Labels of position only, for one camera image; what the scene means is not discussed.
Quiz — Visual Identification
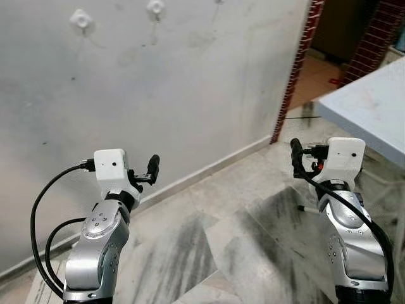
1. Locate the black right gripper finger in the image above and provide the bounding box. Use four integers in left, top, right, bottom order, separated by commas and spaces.
290, 138, 306, 179

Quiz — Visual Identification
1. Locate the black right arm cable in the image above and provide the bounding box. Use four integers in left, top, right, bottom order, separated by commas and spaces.
302, 170, 395, 301

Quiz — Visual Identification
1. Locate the short black left arm cable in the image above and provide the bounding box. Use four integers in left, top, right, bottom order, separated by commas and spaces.
45, 218, 87, 293

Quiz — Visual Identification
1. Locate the red brick doorway pillar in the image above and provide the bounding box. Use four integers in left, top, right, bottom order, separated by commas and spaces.
341, 0, 405, 87

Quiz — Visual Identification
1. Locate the long black left arm cable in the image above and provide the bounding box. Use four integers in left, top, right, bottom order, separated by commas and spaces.
30, 160, 96, 300

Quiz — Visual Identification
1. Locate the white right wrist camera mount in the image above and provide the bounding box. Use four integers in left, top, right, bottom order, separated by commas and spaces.
320, 137, 366, 186

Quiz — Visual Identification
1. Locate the white wall hook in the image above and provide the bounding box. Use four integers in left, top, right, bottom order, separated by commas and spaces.
69, 8, 94, 36
146, 0, 166, 22

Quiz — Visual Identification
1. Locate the red brick wall edge pillar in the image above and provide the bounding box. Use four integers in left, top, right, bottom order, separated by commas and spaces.
270, 0, 325, 145

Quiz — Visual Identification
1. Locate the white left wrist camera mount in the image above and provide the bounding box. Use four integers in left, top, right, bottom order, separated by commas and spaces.
94, 149, 141, 197

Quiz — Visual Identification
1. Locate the white plastic folding table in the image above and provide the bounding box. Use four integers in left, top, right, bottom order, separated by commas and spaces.
316, 56, 405, 169

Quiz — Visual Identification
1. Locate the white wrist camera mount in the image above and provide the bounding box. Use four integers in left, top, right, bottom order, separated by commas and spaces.
94, 149, 141, 197
320, 137, 366, 186

